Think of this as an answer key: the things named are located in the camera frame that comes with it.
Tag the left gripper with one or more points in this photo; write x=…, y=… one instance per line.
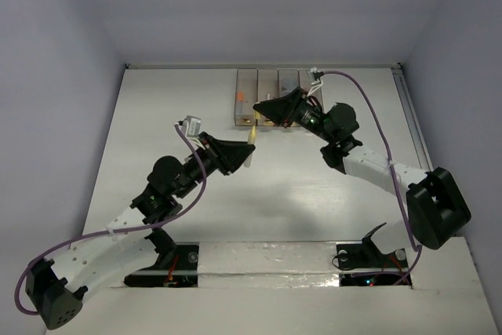
x=216, y=155

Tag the aluminium rail right edge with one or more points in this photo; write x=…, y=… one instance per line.
x=411, y=117

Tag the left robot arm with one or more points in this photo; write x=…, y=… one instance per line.
x=64, y=278

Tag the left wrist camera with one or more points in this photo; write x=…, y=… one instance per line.
x=190, y=127

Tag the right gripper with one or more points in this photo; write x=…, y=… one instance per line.
x=283, y=110

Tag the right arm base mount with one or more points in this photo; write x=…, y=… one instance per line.
x=362, y=266

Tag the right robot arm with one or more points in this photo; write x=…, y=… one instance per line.
x=433, y=209

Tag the yellow highlighter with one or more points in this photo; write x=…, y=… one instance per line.
x=251, y=141

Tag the orange clear highlighter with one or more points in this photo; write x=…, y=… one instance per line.
x=239, y=103

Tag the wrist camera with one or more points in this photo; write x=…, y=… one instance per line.
x=190, y=127
x=316, y=80

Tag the clear jar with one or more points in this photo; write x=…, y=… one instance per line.
x=287, y=85

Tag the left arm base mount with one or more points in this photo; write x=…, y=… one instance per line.
x=182, y=272

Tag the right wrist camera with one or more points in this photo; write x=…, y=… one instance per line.
x=316, y=80

